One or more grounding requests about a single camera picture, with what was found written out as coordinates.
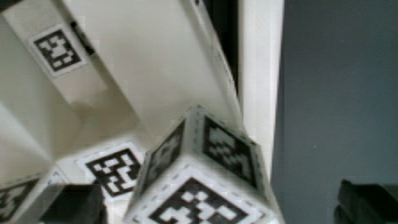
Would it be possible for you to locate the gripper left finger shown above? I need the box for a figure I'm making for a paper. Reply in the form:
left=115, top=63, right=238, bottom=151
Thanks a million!
left=39, top=184, right=108, bottom=224

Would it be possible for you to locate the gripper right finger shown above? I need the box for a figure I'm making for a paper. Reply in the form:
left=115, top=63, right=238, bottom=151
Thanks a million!
left=334, top=180, right=398, bottom=224

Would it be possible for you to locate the white chair seat part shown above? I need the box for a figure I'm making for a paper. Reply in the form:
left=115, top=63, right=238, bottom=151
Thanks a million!
left=0, top=0, right=145, bottom=224

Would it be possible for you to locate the white tagged cube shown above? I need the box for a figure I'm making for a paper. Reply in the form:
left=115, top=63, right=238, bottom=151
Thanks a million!
left=124, top=106, right=284, bottom=224

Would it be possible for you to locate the white chair back frame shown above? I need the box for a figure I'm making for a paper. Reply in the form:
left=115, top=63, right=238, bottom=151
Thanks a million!
left=62, top=0, right=245, bottom=139

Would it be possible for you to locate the white U-shaped fence frame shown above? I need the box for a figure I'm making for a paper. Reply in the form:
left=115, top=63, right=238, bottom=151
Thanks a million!
left=238, top=0, right=284, bottom=173

